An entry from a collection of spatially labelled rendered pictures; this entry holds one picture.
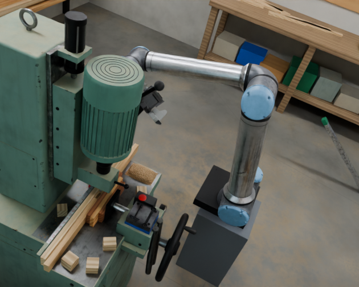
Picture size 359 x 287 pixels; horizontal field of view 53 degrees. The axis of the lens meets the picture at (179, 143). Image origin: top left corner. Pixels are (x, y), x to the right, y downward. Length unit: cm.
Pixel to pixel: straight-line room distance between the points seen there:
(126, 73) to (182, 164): 198
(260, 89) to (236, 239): 96
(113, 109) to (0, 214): 73
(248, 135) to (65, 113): 69
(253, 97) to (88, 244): 79
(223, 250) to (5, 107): 139
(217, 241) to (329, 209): 142
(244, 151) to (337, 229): 181
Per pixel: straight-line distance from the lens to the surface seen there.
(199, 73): 152
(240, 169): 155
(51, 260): 130
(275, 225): 289
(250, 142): 145
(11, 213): 159
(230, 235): 201
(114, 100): 103
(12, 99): 123
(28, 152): 135
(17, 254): 170
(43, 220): 156
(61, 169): 137
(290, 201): 312
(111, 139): 114
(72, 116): 117
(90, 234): 140
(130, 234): 137
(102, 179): 134
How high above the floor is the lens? 208
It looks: 41 degrees down
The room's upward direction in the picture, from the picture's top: 17 degrees clockwise
